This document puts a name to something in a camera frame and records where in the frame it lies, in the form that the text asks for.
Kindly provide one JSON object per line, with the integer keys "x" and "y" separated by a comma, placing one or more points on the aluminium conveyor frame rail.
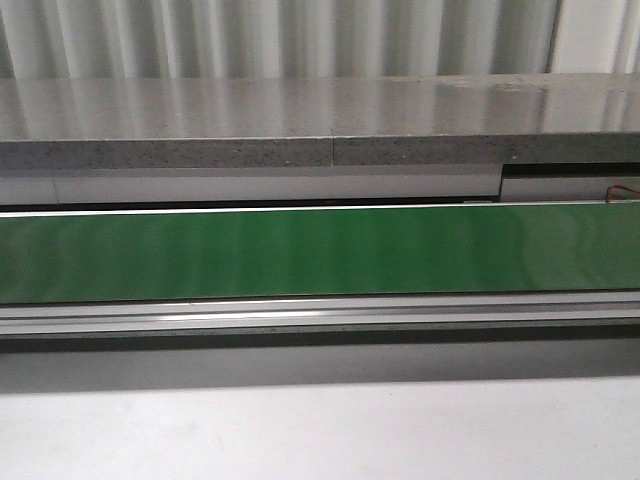
{"x": 324, "y": 314}

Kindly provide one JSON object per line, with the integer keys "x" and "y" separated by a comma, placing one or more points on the grey stone counter slab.
{"x": 154, "y": 123}

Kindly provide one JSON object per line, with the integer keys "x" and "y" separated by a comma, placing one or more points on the green conveyor belt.
{"x": 75, "y": 257}

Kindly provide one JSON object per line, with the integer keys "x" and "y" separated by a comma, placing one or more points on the white pleated curtain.
{"x": 315, "y": 39}

